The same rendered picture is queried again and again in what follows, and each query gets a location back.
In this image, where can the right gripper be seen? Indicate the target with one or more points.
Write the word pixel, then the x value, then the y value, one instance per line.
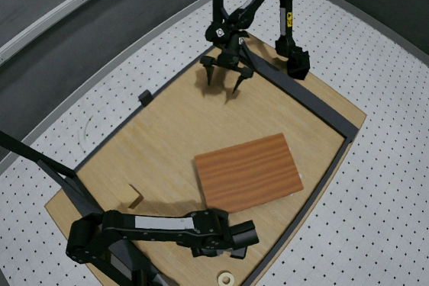
pixel 238 254

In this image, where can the brown cardboard box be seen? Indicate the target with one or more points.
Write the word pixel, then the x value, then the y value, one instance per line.
pixel 129 196

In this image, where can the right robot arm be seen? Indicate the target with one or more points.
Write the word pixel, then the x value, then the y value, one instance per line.
pixel 197 229

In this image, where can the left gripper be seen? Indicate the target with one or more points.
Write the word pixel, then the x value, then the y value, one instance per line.
pixel 208 62

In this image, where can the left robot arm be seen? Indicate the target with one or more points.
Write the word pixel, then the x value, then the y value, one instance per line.
pixel 242 18

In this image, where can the wooden dolly with black caster wheels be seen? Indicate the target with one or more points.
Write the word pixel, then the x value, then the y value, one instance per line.
pixel 248 174

